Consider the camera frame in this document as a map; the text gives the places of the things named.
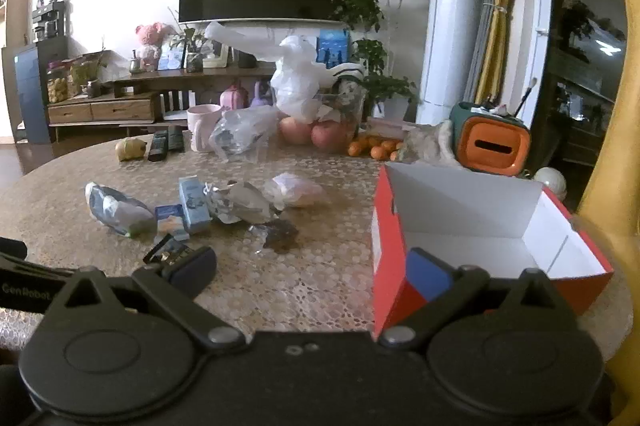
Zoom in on purple toy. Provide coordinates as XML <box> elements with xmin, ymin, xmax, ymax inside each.
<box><xmin>252</xmin><ymin>80</ymin><xmax>273</xmax><ymax>108</ymax></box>

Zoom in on pink plush bear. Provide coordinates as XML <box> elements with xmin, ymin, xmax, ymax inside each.
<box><xmin>136</xmin><ymin>22</ymin><xmax>171</xmax><ymax>72</ymax></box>

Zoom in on small blue snack packet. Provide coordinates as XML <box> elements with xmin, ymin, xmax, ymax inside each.
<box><xmin>154</xmin><ymin>204</ymin><xmax>191</xmax><ymax>243</ymax></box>

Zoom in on wooden television cabinet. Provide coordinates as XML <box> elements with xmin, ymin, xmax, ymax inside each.
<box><xmin>47</xmin><ymin>61</ymin><xmax>281</xmax><ymax>127</ymax></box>

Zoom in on food storage jar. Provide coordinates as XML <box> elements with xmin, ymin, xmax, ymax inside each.
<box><xmin>67</xmin><ymin>59</ymin><xmax>101</xmax><ymax>97</ymax></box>
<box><xmin>46</xmin><ymin>61</ymin><xmax>68</xmax><ymax>103</ymax></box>

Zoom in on beige quilted cloth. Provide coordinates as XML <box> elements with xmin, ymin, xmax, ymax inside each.
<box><xmin>400</xmin><ymin>120</ymin><xmax>466</xmax><ymax>167</ymax></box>

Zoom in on orange green tissue box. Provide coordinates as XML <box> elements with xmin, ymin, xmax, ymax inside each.
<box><xmin>449</xmin><ymin>102</ymin><xmax>532</xmax><ymax>177</ymax></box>

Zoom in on translucent plastic bag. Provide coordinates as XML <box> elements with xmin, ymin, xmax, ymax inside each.
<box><xmin>205</xmin><ymin>20</ymin><xmax>291</xmax><ymax>62</ymax></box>

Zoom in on pink flat box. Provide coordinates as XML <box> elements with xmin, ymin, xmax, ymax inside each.
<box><xmin>367</xmin><ymin>116</ymin><xmax>418</xmax><ymax>137</ymax></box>

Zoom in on foil wrapper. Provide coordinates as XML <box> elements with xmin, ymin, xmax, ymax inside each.
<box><xmin>205</xmin><ymin>181</ymin><xmax>281</xmax><ymax>224</ymax></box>

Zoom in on white plastic bag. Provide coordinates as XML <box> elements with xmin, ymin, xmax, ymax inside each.
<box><xmin>270</xmin><ymin>35</ymin><xmax>351</xmax><ymax>124</ymax></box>

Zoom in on blue printed box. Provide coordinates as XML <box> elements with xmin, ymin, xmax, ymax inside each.
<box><xmin>316</xmin><ymin>29</ymin><xmax>351</xmax><ymax>66</ymax></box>

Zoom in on dark snack packet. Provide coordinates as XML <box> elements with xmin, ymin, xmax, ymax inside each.
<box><xmin>143</xmin><ymin>233</ymin><xmax>193</xmax><ymax>267</ymax></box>

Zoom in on white cardboard box orange edges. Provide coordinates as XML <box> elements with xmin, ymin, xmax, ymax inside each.
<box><xmin>371</xmin><ymin>162</ymin><xmax>615</xmax><ymax>341</ymax></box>

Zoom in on white snack packet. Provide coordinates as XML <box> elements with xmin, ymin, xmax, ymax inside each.
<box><xmin>85</xmin><ymin>182</ymin><xmax>156</xmax><ymax>237</ymax></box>

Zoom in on small yellow toy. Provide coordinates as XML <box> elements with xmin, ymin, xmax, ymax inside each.
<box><xmin>115</xmin><ymin>137</ymin><xmax>148</xmax><ymax>162</ymax></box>

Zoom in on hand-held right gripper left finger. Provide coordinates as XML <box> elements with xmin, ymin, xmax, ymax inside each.
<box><xmin>47</xmin><ymin>246</ymin><xmax>248</xmax><ymax>352</ymax></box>

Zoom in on white round ornament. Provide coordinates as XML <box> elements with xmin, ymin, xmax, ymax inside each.
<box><xmin>534</xmin><ymin>167</ymin><xmax>567</xmax><ymax>202</ymax></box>

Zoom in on yellow giraffe statue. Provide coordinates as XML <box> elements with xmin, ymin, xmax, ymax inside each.
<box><xmin>575</xmin><ymin>0</ymin><xmax>640</xmax><ymax>426</ymax></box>

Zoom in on small potted plant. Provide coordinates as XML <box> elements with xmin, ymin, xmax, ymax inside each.
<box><xmin>172</xmin><ymin>26</ymin><xmax>206</xmax><ymax>73</ymax></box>

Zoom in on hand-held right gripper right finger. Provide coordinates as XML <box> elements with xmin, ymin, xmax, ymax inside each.
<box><xmin>377</xmin><ymin>247</ymin><xmax>583</xmax><ymax>349</ymax></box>

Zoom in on makeup brush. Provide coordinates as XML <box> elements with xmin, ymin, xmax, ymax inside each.
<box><xmin>514</xmin><ymin>77</ymin><xmax>538</xmax><ymax>117</ymax></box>

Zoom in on pink toy backpack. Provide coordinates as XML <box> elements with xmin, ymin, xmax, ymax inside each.
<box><xmin>220</xmin><ymin>84</ymin><xmax>249</xmax><ymax>111</ymax></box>

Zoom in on white tower air conditioner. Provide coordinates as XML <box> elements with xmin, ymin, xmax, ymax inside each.
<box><xmin>419</xmin><ymin>0</ymin><xmax>493</xmax><ymax>124</ymax></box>

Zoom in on dark brown wrapper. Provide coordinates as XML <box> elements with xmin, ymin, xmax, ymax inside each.
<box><xmin>249</xmin><ymin>220</ymin><xmax>300</xmax><ymax>253</ymax></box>

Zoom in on red apple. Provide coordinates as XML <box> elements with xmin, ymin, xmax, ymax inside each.
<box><xmin>311</xmin><ymin>121</ymin><xmax>348</xmax><ymax>152</ymax></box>
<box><xmin>279</xmin><ymin>116</ymin><xmax>313</xmax><ymax>145</ymax></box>

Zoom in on pile of tangerines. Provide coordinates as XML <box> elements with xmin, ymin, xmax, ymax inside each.
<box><xmin>347</xmin><ymin>135</ymin><xmax>408</xmax><ymax>161</ymax></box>

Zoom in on clear crumpled plastic bag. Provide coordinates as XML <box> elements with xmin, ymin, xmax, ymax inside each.
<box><xmin>209</xmin><ymin>105</ymin><xmax>281</xmax><ymax>163</ymax></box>

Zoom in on striped white bag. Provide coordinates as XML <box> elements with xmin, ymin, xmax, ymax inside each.
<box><xmin>330</xmin><ymin>62</ymin><xmax>368</xmax><ymax>91</ymax></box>

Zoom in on glass vase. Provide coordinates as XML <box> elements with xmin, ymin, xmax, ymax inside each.
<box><xmin>315</xmin><ymin>86</ymin><xmax>368</xmax><ymax>138</ymax></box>

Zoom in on bread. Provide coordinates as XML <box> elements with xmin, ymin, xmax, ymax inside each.
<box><xmin>262</xmin><ymin>173</ymin><xmax>328</xmax><ymax>208</ymax></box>

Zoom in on pink cup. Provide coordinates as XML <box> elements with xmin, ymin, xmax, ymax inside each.
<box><xmin>186</xmin><ymin>104</ymin><xmax>222</xmax><ymax>153</ymax></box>

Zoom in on lace patterned desktop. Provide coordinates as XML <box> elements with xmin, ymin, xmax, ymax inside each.
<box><xmin>0</xmin><ymin>133</ymin><xmax>636</xmax><ymax>357</ymax></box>

